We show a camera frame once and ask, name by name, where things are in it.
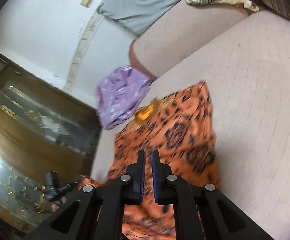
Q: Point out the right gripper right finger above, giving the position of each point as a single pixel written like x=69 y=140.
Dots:
x=200 y=212

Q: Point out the purple floral garment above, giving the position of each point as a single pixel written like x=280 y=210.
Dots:
x=119 y=94

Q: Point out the pink quilted sofa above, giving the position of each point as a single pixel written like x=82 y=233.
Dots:
x=245 y=61

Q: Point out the grey pillow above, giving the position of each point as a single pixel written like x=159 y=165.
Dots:
x=136 y=15

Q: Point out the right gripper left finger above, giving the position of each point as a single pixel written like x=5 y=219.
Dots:
x=96 y=212

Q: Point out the wooden glass door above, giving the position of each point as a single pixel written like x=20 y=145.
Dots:
x=42 y=129

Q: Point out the orange black floral garment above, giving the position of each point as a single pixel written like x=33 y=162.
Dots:
x=179 y=127

